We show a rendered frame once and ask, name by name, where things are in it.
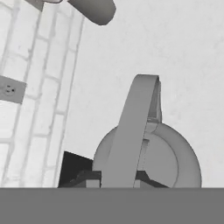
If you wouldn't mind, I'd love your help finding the grey rounded bar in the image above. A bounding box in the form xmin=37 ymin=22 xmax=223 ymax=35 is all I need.
xmin=66 ymin=0 xmax=117 ymax=26

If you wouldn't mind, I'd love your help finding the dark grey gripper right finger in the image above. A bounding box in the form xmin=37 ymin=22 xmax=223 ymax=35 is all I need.
xmin=133 ymin=171 xmax=170 ymax=189

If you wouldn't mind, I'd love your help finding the black hob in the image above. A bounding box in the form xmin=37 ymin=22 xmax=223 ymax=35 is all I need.
xmin=57 ymin=150 xmax=95 ymax=189

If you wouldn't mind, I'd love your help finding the grey kettle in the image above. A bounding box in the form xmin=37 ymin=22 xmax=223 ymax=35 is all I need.
xmin=92 ymin=73 xmax=203 ymax=189

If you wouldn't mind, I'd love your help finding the grey wall socket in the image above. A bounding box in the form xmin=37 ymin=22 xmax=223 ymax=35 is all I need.
xmin=0 ymin=75 xmax=27 ymax=105

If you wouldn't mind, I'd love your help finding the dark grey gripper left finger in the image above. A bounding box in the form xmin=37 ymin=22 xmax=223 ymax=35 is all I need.
xmin=61 ymin=170 xmax=102 ymax=189

